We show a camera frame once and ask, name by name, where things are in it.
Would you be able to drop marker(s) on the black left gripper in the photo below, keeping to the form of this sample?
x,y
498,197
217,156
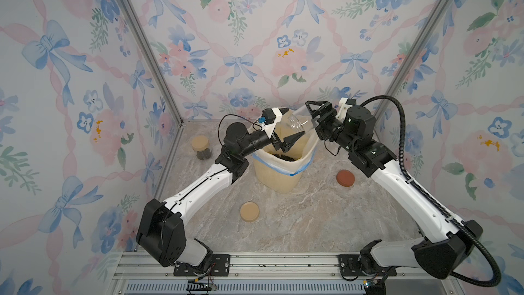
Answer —
x,y
286,144

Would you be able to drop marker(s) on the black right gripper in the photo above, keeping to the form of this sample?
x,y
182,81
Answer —
x,y
325,121

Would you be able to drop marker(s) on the red jar lid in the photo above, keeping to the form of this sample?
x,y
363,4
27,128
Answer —
x,y
345,178

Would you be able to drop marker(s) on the glass jar light wood lid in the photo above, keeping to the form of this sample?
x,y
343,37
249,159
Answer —
x,y
201,145

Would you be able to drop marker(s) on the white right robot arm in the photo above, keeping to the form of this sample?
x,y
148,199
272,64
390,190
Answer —
x,y
445,240

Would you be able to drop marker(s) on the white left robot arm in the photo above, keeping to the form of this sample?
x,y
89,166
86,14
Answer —
x,y
161,230

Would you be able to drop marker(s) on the translucent bin liner blue band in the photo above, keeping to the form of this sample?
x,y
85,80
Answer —
x,y
306,145

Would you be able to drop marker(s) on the cream ribbed trash bin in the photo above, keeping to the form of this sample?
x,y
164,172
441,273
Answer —
x,y
280,175

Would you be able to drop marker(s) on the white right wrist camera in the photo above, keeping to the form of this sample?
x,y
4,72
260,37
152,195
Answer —
x,y
343,106

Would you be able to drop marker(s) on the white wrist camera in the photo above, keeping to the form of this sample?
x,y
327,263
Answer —
x,y
269,119
343,106

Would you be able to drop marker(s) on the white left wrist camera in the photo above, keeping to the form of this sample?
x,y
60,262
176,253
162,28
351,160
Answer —
x,y
269,119

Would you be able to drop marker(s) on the aluminium mounting rail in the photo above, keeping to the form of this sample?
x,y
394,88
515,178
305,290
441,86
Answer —
x,y
271,273

